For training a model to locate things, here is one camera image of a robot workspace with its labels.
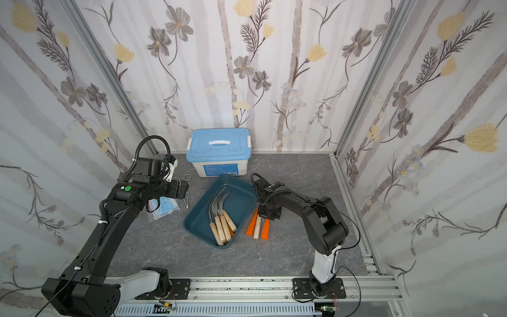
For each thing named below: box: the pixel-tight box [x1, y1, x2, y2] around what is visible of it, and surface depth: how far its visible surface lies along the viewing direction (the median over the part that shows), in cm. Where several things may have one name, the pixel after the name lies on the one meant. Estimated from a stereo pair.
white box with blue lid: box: [185, 128, 252, 177], surface depth 103 cm
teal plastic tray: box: [182, 174, 258, 248], surface depth 97 cm
